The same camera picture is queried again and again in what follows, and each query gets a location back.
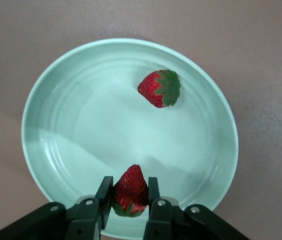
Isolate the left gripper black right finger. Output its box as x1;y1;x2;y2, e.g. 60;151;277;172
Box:
143;176;253;240

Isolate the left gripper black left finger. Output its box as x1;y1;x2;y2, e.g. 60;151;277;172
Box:
0;176;114;240

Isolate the red strawberry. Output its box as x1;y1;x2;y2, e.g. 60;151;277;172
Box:
137;69;181;109
112;164;149;218

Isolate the pale green round plate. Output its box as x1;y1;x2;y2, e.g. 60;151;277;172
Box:
21;37;239;239

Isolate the brown table mat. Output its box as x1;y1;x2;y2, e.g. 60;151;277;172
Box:
0;0;282;240

